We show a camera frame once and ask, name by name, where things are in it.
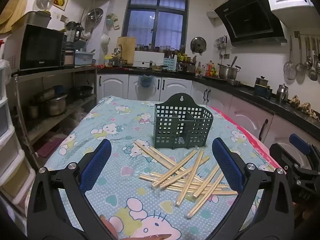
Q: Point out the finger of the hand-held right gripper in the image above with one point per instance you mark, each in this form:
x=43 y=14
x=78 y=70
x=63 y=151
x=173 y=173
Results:
x=281 y=155
x=301 y=143

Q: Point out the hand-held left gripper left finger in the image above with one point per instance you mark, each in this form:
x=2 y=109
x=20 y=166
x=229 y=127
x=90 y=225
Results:
x=96 y=165

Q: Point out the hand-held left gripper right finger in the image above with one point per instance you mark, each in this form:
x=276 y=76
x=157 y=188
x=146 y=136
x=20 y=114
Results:
x=226 y=165

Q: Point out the group of wooden chopsticks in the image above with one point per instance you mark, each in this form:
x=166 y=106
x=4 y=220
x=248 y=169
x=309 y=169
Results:
x=190 y=175

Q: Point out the green plastic utensil basket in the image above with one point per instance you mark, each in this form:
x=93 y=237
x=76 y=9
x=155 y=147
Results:
x=186 y=101

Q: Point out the hanging small steel utensils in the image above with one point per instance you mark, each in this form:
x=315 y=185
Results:
x=222 y=42

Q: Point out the person's left hand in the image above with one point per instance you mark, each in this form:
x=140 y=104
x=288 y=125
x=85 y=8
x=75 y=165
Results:
x=108 y=227

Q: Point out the pile of ginger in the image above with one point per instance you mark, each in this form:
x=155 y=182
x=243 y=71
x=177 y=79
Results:
x=303 y=106

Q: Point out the cartoon cat printed blanket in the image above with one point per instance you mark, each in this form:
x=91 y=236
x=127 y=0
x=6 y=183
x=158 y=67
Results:
x=120 y=200

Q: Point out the steel canister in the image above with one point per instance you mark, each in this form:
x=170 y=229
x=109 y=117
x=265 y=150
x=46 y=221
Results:
x=282 y=93

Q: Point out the blue pot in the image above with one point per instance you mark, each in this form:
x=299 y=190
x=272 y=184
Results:
x=262 y=91

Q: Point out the steel spatula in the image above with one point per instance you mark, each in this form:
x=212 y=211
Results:
x=313 y=75

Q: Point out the black kitchen countertop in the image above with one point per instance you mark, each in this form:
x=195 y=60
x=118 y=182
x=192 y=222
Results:
x=250 y=91

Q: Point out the steel cooking pot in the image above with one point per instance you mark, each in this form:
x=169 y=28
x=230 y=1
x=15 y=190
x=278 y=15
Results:
x=56 y=106

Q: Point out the black wok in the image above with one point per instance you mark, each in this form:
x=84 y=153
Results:
x=81 y=91

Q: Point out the white base cabinets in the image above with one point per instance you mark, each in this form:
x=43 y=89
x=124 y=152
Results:
x=115 y=87

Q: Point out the steel ladle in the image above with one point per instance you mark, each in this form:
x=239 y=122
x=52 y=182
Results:
x=307 y=63

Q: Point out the small steel pot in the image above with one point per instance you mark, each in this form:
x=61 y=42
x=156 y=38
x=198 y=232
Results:
x=33 y=112

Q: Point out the white plastic drawer unit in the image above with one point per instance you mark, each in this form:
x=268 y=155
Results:
x=10 y=140

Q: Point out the steel stock pot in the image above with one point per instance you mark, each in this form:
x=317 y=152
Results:
x=227 y=72

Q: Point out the row of condiment bottles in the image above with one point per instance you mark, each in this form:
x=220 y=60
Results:
x=207 y=70

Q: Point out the blue hanging plastic basket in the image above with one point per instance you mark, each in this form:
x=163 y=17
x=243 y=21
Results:
x=146 y=82

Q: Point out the metal shelf rack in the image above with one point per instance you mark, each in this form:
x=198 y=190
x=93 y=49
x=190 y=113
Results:
x=50 y=73

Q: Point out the yellow lid jar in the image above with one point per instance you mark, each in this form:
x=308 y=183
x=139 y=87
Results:
x=108 y=61

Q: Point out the blue plastic dish basin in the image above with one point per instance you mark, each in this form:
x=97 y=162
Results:
x=85 y=58

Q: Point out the steel faucet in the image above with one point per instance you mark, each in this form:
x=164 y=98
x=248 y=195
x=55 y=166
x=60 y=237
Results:
x=119 y=55

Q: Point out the bowl of food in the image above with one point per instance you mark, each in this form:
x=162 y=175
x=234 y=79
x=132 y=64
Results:
x=157 y=68

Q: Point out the light blue utensil holder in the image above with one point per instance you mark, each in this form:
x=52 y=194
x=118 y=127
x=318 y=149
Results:
x=170 y=63

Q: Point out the white box appliance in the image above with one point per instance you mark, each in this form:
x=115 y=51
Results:
x=148 y=58

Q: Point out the wooden cutting board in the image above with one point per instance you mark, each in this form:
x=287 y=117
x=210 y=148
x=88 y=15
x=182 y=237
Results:
x=127 y=48

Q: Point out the steel pot lid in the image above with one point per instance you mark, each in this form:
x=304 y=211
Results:
x=198 y=45

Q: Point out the black microwave oven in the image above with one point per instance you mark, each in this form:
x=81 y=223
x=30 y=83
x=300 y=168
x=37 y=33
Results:
x=40 y=47

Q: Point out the row of spice jars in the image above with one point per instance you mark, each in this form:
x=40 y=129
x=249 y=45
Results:
x=160 y=48

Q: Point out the black range hood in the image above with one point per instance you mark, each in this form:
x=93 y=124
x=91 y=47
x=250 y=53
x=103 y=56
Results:
x=250 y=20

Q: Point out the black blender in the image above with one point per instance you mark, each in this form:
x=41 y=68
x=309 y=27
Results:
x=72 y=32

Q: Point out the hanging white green kitchen tools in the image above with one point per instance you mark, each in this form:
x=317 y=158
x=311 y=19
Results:
x=113 y=21

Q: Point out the hanging steel colander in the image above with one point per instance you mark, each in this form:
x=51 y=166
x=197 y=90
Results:
x=94 y=15

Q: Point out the grey plastic container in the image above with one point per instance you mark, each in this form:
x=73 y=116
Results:
x=38 y=19

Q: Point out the dark framed window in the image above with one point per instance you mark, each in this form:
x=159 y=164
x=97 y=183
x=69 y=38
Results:
x=155 y=17

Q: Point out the glass pot lid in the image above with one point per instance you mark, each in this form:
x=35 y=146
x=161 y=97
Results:
x=45 y=1

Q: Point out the round bamboo tray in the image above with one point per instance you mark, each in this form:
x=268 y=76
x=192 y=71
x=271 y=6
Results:
x=12 y=10

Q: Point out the wall socket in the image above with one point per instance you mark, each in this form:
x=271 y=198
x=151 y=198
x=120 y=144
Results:
x=64 y=18
x=226 y=56

